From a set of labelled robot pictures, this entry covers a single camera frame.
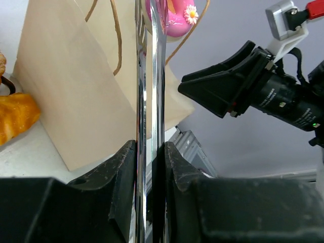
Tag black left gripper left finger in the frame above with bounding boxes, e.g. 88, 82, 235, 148
1, 140, 136, 242

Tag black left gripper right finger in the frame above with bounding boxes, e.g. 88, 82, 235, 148
165, 142, 323, 242

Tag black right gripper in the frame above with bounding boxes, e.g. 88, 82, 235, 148
178, 40, 323, 132

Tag silver metal tongs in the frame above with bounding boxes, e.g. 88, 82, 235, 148
135, 1, 168, 242

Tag cream paper bag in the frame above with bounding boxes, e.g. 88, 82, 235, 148
12, 0, 211, 172

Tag pink frosted fake donut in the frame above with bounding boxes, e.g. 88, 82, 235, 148
154, 0, 199, 42

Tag twisted fake bread front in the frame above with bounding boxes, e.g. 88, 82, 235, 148
1, 93, 41, 145

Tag round sesame fake bread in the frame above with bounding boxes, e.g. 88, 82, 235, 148
0, 52, 7, 76

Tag silver metal tray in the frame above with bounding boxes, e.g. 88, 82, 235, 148
1, 73, 16, 96

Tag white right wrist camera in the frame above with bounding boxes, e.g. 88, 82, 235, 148
265, 1, 323, 63

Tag aluminium frame rail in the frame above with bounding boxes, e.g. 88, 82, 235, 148
170, 128, 218, 178

